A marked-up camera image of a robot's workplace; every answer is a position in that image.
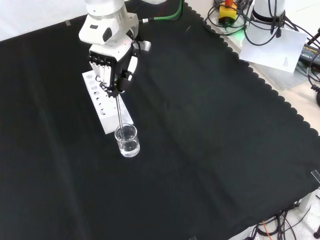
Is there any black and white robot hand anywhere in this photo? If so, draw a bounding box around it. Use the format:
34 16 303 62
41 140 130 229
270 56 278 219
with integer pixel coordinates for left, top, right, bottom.
88 39 152 99

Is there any clear glass rod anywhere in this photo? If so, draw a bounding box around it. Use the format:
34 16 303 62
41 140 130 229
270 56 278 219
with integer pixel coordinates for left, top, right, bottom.
114 96 124 135

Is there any white test tube rack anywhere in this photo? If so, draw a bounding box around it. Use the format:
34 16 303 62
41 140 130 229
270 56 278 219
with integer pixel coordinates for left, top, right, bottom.
81 70 135 135

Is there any small clear glass beaker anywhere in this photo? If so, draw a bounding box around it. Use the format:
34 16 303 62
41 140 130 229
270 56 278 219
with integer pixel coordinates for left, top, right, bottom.
114 123 141 159

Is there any black bench cloth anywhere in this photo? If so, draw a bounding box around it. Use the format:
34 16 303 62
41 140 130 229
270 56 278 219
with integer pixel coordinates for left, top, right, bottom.
0 0 320 240

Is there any yellow stop button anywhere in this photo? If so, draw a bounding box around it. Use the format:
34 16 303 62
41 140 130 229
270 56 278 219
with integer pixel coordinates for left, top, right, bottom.
218 0 238 27

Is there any pale white board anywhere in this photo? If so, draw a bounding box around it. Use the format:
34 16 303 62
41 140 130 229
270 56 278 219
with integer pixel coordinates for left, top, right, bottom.
238 25 309 74

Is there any black power adapter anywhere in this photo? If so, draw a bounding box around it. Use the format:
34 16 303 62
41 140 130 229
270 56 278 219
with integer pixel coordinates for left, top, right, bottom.
298 42 320 64

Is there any black tripod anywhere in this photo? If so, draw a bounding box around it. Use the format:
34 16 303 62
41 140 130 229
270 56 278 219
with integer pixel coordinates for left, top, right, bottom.
306 27 320 109

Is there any clear cloth clip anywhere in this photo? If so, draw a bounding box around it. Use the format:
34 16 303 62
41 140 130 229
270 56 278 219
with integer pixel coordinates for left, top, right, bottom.
310 169 320 186

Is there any green cable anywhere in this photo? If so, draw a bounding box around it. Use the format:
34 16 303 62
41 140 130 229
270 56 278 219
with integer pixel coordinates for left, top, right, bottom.
141 0 185 25

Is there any black looped cable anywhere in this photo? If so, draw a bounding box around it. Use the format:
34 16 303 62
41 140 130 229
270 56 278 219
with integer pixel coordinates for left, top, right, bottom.
204 0 252 35

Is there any orange cable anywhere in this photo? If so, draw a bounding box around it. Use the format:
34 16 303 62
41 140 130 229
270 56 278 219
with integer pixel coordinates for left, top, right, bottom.
261 219 273 240

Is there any black cable bundle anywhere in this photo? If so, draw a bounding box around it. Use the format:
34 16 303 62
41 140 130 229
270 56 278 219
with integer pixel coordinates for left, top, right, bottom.
249 207 320 240

